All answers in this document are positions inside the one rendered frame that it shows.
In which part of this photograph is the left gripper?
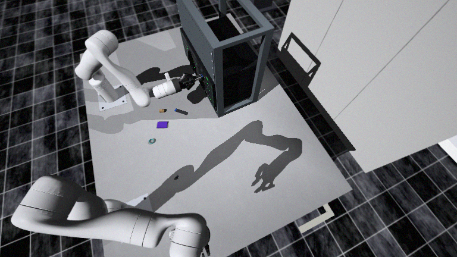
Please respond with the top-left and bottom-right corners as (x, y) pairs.
(171, 73), (202, 93)

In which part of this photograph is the purple flat block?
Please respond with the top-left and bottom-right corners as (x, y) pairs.
(157, 122), (168, 128)

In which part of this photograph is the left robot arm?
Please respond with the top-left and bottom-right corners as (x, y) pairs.
(75, 30), (176, 107)

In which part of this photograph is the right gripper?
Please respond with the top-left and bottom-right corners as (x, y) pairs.
(201, 228), (210, 257)

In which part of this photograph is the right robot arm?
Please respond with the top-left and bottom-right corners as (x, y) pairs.
(11, 175), (209, 257)

